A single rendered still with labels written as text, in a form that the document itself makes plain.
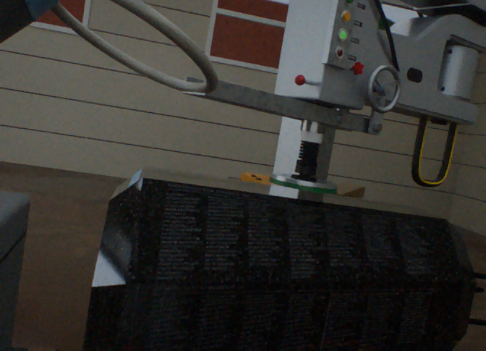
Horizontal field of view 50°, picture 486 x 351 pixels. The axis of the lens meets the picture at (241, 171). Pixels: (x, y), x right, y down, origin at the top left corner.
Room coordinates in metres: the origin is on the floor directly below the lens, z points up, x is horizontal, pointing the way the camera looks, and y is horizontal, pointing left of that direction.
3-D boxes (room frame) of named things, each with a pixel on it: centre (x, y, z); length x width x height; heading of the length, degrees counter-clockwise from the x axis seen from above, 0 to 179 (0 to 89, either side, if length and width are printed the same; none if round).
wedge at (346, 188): (2.41, -0.49, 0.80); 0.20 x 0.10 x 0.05; 139
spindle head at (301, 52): (1.73, -0.27, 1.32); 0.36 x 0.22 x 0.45; 126
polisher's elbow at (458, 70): (2.07, -0.74, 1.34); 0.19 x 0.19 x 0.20
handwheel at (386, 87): (1.66, -0.37, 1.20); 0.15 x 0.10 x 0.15; 126
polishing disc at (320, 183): (1.68, -0.21, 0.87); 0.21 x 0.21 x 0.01
